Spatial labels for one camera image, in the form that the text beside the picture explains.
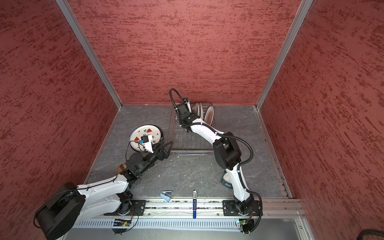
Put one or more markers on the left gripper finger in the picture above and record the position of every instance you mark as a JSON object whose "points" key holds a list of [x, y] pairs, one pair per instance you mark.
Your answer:
{"points": [[169, 144], [168, 151]]}

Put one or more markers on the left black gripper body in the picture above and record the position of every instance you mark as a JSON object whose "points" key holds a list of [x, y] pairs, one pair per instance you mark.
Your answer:
{"points": [[159, 156]]}

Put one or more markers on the white watermelon pattern plate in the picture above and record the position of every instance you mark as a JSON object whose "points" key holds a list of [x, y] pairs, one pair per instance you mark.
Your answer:
{"points": [[144, 131]]}

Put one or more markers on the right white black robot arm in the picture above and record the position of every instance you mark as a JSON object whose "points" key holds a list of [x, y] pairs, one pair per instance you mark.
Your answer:
{"points": [[227, 154]]}

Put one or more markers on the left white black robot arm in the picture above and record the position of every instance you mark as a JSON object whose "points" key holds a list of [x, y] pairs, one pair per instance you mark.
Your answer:
{"points": [[73, 204]]}

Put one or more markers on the plaid fabric pouch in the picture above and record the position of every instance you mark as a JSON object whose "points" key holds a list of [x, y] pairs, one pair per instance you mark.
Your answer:
{"points": [[121, 169]]}

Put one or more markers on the light blue clip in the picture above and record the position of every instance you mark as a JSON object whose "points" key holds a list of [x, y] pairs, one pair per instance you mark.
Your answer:
{"points": [[166, 195]]}

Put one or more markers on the rearmost brown rim plate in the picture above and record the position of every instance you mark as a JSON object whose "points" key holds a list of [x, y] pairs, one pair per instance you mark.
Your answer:
{"points": [[209, 115]]}

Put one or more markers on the blue marker pen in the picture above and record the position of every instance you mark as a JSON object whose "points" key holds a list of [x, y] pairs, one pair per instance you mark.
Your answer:
{"points": [[194, 204]]}

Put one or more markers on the green alarm clock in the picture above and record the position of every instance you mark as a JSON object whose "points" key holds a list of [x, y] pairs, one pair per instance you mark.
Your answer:
{"points": [[225, 181]]}

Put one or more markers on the left small circuit board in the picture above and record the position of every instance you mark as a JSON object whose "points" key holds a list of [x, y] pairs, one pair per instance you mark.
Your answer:
{"points": [[120, 226]]}

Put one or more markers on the small circuit board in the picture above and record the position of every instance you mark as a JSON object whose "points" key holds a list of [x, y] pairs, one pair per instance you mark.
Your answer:
{"points": [[120, 226], [246, 226]]}

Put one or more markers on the right small circuit board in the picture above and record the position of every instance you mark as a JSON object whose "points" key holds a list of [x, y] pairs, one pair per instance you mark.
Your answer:
{"points": [[246, 226]]}

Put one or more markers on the metal wire dish rack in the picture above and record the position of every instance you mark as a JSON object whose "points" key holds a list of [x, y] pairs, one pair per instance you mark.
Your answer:
{"points": [[186, 143]]}

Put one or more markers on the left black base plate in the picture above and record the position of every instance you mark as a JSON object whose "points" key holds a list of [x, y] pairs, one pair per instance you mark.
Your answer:
{"points": [[134, 207]]}

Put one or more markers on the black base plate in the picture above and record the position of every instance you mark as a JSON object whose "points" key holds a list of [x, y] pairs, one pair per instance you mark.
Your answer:
{"points": [[231, 209], [134, 207]]}

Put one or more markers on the white slotted cable duct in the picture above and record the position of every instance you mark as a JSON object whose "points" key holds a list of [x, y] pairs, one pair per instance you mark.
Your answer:
{"points": [[166, 224]]}

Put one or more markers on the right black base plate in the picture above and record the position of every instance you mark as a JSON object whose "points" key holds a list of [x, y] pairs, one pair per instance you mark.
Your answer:
{"points": [[231, 209]]}

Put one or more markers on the aluminium front rail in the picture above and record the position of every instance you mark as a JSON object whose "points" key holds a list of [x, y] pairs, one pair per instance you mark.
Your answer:
{"points": [[211, 208]]}

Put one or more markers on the left aluminium corner post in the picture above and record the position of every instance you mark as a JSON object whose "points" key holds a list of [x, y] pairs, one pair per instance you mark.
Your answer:
{"points": [[79, 33]]}

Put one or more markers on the aluminium corner post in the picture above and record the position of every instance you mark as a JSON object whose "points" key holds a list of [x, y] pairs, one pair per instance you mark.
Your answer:
{"points": [[79, 33], [290, 37]]}

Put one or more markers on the right aluminium corner post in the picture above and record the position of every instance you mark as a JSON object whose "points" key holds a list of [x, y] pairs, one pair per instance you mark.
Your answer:
{"points": [[290, 37]]}

